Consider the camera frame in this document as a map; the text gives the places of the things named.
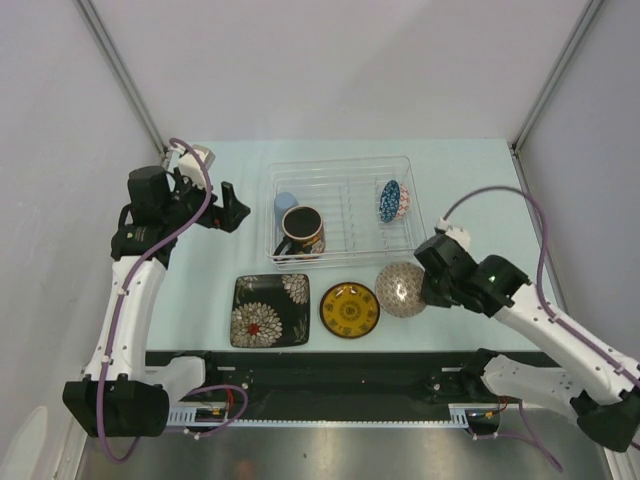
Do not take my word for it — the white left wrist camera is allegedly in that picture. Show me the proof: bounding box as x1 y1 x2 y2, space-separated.
169 145 216 190

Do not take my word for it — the black floral square plate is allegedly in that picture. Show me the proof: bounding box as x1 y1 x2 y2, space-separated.
230 274 310 349

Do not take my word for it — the aluminium frame post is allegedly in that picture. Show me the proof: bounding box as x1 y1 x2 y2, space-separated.
511 0 607 151
72 0 168 161

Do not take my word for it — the white slotted cable duct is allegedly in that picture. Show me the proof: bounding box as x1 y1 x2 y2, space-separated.
165 405 498 432

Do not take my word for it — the yellow round saucer plate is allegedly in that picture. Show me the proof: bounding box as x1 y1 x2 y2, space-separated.
319 282 381 340

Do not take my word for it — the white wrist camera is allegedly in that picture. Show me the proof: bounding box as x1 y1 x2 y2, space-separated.
169 145 216 190
435 217 471 251

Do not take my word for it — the left aluminium frame post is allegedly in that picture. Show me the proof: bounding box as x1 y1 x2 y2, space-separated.
72 0 168 161

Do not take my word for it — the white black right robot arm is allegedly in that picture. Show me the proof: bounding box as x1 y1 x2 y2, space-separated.
414 233 639 452

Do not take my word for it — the blue triangle pattern bowl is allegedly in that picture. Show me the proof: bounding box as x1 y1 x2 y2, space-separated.
378 180 411 223

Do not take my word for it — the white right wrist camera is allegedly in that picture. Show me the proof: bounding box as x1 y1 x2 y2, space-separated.
435 217 471 251

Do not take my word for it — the light blue plastic cup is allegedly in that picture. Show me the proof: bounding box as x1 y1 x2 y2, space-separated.
273 191 299 231

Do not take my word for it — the right aluminium frame post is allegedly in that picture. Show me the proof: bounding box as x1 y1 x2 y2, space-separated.
511 0 607 151

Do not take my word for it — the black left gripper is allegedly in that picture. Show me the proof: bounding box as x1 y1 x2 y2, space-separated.
162 168 249 233

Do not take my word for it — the red black lacquer cup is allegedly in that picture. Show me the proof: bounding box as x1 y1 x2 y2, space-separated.
274 205 326 256

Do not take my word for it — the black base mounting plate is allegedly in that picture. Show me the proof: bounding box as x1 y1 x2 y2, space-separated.
145 348 499 404

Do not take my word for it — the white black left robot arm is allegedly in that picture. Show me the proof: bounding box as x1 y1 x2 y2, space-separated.
62 166 250 438

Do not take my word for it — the brown lattice pattern bowl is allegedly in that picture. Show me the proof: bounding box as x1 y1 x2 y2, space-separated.
375 261 427 318

